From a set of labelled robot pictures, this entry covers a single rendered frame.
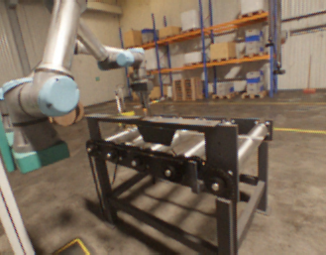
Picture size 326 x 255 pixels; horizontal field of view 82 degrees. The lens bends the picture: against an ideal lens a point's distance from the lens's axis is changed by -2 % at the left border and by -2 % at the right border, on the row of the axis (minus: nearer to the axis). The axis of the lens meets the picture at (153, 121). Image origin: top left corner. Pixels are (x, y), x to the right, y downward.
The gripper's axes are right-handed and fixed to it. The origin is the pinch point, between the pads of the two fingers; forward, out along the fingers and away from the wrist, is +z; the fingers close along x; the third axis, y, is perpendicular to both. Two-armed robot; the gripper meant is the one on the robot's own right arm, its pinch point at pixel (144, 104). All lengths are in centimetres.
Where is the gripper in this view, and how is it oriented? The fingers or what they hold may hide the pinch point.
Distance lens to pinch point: 113.0
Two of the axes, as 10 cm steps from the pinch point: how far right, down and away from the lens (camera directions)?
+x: 7.6, 0.6, -6.5
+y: -6.4, 2.6, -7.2
